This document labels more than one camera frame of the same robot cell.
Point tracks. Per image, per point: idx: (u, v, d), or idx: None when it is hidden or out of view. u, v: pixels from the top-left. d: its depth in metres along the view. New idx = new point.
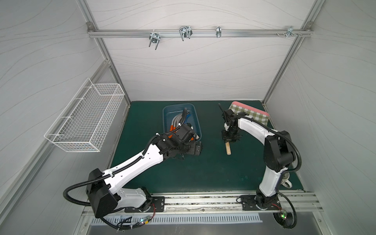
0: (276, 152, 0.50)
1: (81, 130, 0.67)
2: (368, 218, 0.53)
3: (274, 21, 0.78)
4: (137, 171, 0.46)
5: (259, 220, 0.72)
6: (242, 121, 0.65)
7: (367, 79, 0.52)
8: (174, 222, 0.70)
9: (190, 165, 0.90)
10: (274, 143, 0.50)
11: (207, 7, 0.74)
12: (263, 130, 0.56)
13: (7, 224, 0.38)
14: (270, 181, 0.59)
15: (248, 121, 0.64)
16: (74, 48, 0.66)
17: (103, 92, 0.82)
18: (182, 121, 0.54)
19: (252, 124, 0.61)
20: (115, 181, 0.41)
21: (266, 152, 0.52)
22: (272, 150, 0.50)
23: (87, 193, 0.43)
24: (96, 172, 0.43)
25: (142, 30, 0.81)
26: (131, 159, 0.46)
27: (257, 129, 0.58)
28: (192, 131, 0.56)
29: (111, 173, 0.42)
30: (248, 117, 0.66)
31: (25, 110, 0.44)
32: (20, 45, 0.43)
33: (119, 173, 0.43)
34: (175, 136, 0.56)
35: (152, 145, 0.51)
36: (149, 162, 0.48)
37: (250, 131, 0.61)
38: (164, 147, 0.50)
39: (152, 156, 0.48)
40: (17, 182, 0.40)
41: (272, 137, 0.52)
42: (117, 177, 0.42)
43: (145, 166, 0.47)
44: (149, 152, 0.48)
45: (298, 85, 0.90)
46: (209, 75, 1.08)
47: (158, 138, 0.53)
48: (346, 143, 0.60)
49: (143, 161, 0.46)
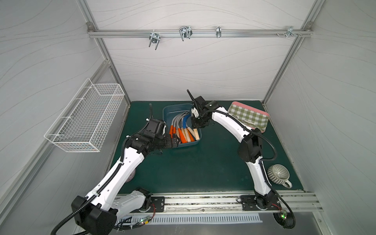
0: (252, 148, 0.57)
1: (81, 130, 0.67)
2: (367, 218, 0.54)
3: (275, 21, 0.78)
4: (122, 179, 0.45)
5: (259, 220, 0.72)
6: (216, 115, 0.64)
7: (368, 79, 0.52)
8: (174, 222, 0.70)
9: (190, 166, 0.90)
10: (250, 142, 0.54)
11: (207, 7, 0.74)
12: (238, 129, 0.58)
13: (7, 224, 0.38)
14: (256, 177, 0.63)
15: (221, 117, 0.63)
16: (74, 48, 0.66)
17: (103, 93, 0.82)
18: (150, 117, 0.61)
19: (227, 120, 0.61)
20: (103, 198, 0.39)
21: (240, 149, 0.58)
22: (248, 147, 0.54)
23: (79, 223, 0.40)
24: (78, 199, 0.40)
25: (143, 30, 0.81)
26: (111, 172, 0.44)
27: (231, 127, 0.59)
28: (161, 123, 0.59)
29: (96, 193, 0.40)
30: (225, 113, 0.64)
31: (25, 110, 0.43)
32: (20, 45, 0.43)
33: (105, 188, 0.41)
34: (148, 131, 0.56)
35: (127, 148, 0.49)
36: (131, 166, 0.47)
37: (225, 126, 0.62)
38: (140, 145, 0.50)
39: (131, 158, 0.47)
40: (17, 182, 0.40)
41: (248, 138, 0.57)
42: (105, 192, 0.40)
43: (127, 171, 0.46)
44: (126, 156, 0.47)
45: (298, 85, 0.90)
46: (209, 75, 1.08)
47: (131, 139, 0.51)
48: (346, 143, 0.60)
49: (124, 167, 0.45)
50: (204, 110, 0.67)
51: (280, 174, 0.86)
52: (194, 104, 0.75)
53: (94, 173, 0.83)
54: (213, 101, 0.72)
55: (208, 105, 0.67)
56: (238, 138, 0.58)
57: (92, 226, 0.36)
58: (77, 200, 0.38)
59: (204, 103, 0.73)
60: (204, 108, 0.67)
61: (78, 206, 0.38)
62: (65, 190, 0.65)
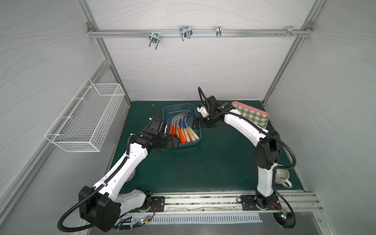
0: (269, 153, 0.50)
1: (81, 130, 0.67)
2: (367, 218, 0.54)
3: (274, 21, 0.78)
4: (128, 173, 0.47)
5: (259, 220, 0.72)
6: (228, 117, 0.60)
7: (368, 79, 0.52)
8: (174, 222, 0.70)
9: (190, 165, 0.90)
10: (267, 146, 0.49)
11: (207, 7, 0.74)
12: (253, 131, 0.54)
13: (8, 223, 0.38)
14: (265, 181, 0.60)
15: (235, 118, 0.60)
16: (74, 48, 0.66)
17: (103, 92, 0.82)
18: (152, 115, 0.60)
19: (242, 122, 0.58)
20: (110, 187, 0.41)
21: (255, 154, 0.53)
22: (265, 152, 0.49)
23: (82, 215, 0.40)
24: (86, 189, 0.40)
25: (142, 30, 0.81)
26: (118, 164, 0.46)
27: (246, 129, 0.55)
28: (164, 121, 0.62)
29: (103, 182, 0.42)
30: (238, 114, 0.61)
31: (25, 110, 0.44)
32: (20, 45, 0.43)
33: (112, 179, 0.43)
34: (150, 129, 0.59)
35: (132, 144, 0.51)
36: (136, 159, 0.49)
37: (238, 129, 0.59)
38: (145, 141, 0.53)
39: (136, 152, 0.49)
40: (17, 182, 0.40)
41: (264, 140, 0.51)
42: (111, 183, 0.42)
43: (133, 164, 0.49)
44: (132, 150, 0.50)
45: (298, 85, 0.90)
46: (209, 74, 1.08)
47: (135, 136, 0.54)
48: (346, 143, 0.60)
49: (129, 160, 0.47)
50: (217, 111, 0.65)
51: (280, 174, 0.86)
52: (206, 105, 0.71)
53: (94, 173, 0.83)
54: (225, 104, 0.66)
55: (221, 107, 0.65)
56: (253, 141, 0.54)
57: (97, 216, 0.37)
58: (84, 190, 0.40)
59: (217, 104, 0.70)
60: (216, 110, 0.65)
61: (84, 196, 0.39)
62: (66, 189, 0.65)
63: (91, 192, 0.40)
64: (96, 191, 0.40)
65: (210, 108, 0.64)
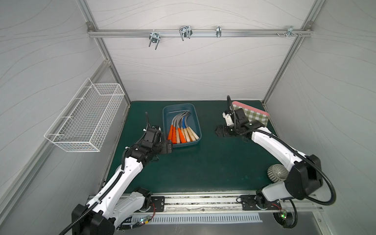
0: (307, 181, 0.42)
1: (81, 130, 0.67)
2: (366, 218, 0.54)
3: (275, 21, 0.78)
4: (123, 188, 0.47)
5: (259, 220, 0.72)
6: (257, 134, 0.56)
7: (369, 79, 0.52)
8: (174, 222, 0.70)
9: (190, 166, 0.90)
10: (304, 173, 0.42)
11: (207, 7, 0.74)
12: (286, 153, 0.48)
13: (8, 224, 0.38)
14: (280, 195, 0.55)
15: (267, 138, 0.54)
16: (74, 48, 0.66)
17: (103, 92, 0.82)
18: (146, 127, 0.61)
19: (271, 142, 0.52)
20: (105, 204, 0.41)
21: (289, 180, 0.46)
22: (302, 178, 0.41)
23: None
24: (79, 207, 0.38)
25: (142, 30, 0.81)
26: (113, 179, 0.46)
27: (277, 150, 0.50)
28: (158, 131, 0.62)
29: (97, 199, 0.41)
30: (268, 133, 0.56)
31: (25, 110, 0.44)
32: (20, 45, 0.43)
33: (106, 196, 0.42)
34: (145, 141, 0.59)
35: (127, 158, 0.52)
36: (132, 174, 0.50)
37: (268, 149, 0.53)
38: (140, 154, 0.53)
39: (132, 166, 0.49)
40: (17, 182, 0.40)
41: (299, 165, 0.44)
42: (105, 199, 0.42)
43: (129, 178, 0.49)
44: (127, 165, 0.50)
45: (298, 85, 0.90)
46: (209, 74, 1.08)
47: (130, 150, 0.54)
48: (346, 143, 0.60)
49: (125, 175, 0.47)
50: (243, 128, 0.61)
51: (281, 174, 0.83)
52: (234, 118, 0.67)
53: (94, 174, 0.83)
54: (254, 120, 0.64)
55: (248, 123, 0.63)
56: (286, 164, 0.47)
57: None
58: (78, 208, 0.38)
59: (244, 120, 0.65)
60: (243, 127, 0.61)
61: (78, 214, 0.38)
62: (65, 190, 0.65)
63: (85, 210, 0.39)
64: (90, 209, 0.39)
65: (237, 123, 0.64)
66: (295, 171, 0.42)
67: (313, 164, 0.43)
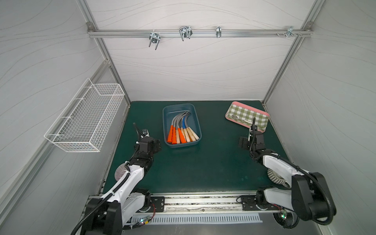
0: (307, 196, 0.42)
1: (81, 130, 0.67)
2: (366, 218, 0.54)
3: (274, 21, 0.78)
4: (130, 187, 0.52)
5: (259, 220, 0.72)
6: (267, 157, 0.61)
7: (368, 79, 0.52)
8: (174, 222, 0.70)
9: (190, 166, 0.90)
10: (302, 185, 0.43)
11: (207, 7, 0.74)
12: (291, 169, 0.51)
13: (7, 224, 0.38)
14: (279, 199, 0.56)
15: (274, 159, 0.59)
16: (74, 48, 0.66)
17: (103, 92, 0.82)
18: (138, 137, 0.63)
19: (278, 161, 0.57)
20: (118, 196, 0.45)
21: (293, 197, 0.45)
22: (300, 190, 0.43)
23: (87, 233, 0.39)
24: (93, 200, 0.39)
25: (142, 30, 0.81)
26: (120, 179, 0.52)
27: (283, 166, 0.53)
28: (150, 140, 0.66)
29: (112, 191, 0.46)
30: (275, 154, 0.62)
31: (25, 110, 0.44)
32: (20, 45, 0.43)
33: (118, 190, 0.47)
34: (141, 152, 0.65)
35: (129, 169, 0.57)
36: (137, 175, 0.56)
37: (275, 170, 0.57)
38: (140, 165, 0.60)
39: (136, 169, 0.57)
40: (17, 182, 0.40)
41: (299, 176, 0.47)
42: (118, 193, 0.46)
43: (135, 179, 0.55)
44: (132, 169, 0.57)
45: (298, 85, 0.90)
46: (209, 75, 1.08)
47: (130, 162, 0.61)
48: (346, 143, 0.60)
49: (132, 175, 0.54)
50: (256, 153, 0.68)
51: None
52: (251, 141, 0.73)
53: (94, 174, 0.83)
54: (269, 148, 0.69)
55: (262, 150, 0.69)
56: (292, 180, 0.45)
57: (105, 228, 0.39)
58: (92, 201, 0.42)
59: (260, 145, 0.70)
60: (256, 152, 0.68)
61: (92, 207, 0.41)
62: (65, 190, 0.65)
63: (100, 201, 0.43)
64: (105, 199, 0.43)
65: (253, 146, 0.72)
66: (294, 182, 0.44)
67: (314, 179, 0.46)
